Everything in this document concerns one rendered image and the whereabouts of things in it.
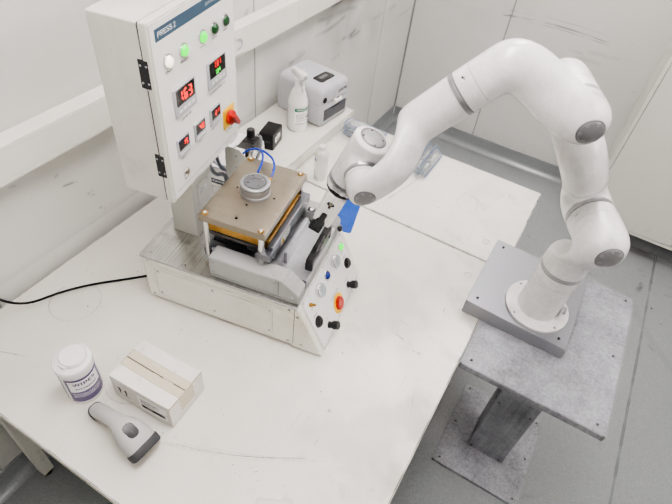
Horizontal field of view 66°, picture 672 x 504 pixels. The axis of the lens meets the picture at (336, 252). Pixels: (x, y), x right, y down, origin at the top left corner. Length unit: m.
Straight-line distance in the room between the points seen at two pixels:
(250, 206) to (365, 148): 0.36
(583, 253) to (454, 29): 2.40
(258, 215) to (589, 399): 1.02
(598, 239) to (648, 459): 1.43
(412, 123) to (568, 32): 2.37
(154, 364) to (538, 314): 1.06
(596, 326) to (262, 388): 1.04
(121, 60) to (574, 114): 0.86
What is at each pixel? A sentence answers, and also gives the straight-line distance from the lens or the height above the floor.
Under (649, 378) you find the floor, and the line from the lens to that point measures 2.86.
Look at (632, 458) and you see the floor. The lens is 2.58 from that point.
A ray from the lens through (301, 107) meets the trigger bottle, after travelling 2.12.
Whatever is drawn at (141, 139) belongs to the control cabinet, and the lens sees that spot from 1.22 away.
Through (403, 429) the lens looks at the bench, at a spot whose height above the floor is 0.75.
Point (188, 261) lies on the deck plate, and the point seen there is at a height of 0.93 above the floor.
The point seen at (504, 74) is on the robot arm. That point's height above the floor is 1.55.
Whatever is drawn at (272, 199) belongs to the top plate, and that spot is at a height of 1.11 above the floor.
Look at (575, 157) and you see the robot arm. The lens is 1.23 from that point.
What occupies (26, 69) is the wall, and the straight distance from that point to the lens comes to 1.51.
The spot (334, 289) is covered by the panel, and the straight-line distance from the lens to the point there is 1.50.
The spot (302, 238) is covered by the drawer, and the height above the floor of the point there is 0.97.
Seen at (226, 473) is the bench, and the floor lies 0.75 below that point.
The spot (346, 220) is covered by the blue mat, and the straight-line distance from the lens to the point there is 1.84.
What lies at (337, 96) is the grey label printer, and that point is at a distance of 2.24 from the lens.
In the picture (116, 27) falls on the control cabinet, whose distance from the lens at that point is 1.11.
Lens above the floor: 1.98
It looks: 45 degrees down
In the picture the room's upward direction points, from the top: 8 degrees clockwise
